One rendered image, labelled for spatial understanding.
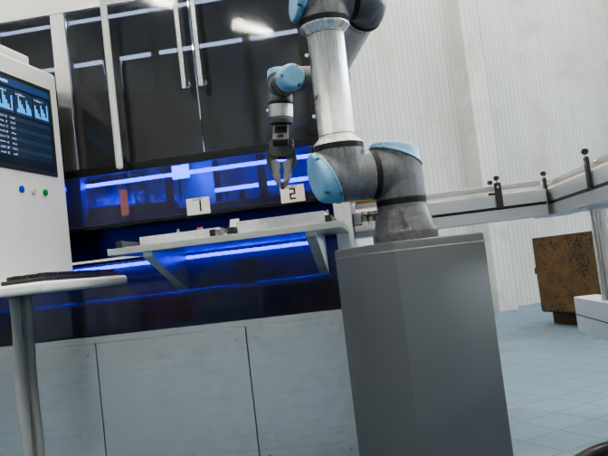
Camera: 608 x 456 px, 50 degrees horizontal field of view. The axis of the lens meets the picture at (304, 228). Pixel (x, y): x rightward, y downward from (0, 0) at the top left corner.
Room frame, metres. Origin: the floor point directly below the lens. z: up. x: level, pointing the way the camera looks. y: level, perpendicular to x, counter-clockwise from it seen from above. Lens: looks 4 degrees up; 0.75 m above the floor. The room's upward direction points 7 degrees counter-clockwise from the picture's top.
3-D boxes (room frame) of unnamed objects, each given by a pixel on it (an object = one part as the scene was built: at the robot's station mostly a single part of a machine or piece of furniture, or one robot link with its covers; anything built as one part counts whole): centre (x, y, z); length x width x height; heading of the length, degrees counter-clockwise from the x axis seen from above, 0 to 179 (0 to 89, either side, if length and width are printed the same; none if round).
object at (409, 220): (1.51, -0.23, 0.84); 0.15 x 0.15 x 0.10
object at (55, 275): (1.98, 0.74, 0.82); 0.40 x 0.14 x 0.02; 167
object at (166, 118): (2.33, 0.56, 1.50); 0.47 x 0.01 x 0.59; 84
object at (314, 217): (2.05, 0.05, 0.90); 0.34 x 0.26 x 0.04; 173
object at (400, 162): (1.51, -0.23, 0.96); 0.13 x 0.12 x 0.14; 105
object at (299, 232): (2.12, 0.21, 0.87); 0.70 x 0.48 x 0.02; 84
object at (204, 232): (2.20, 0.37, 0.90); 0.34 x 0.26 x 0.04; 174
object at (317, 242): (2.08, -0.04, 0.79); 0.34 x 0.03 x 0.13; 174
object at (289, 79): (1.84, -0.02, 1.30); 0.11 x 0.11 x 0.08; 15
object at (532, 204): (2.37, -0.53, 0.92); 0.69 x 0.15 x 0.16; 84
